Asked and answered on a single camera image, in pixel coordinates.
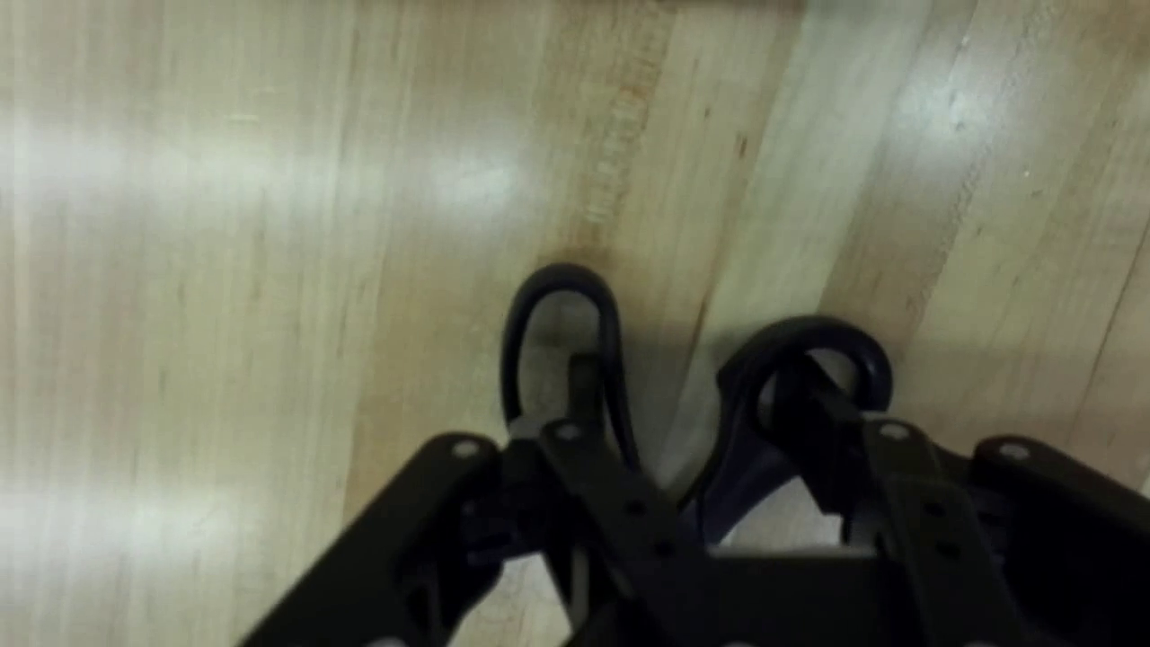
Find black handled scissors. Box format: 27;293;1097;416
500;263;895;544

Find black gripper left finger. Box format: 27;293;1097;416
237;354;721;647

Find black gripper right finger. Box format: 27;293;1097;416
770;357;1150;647

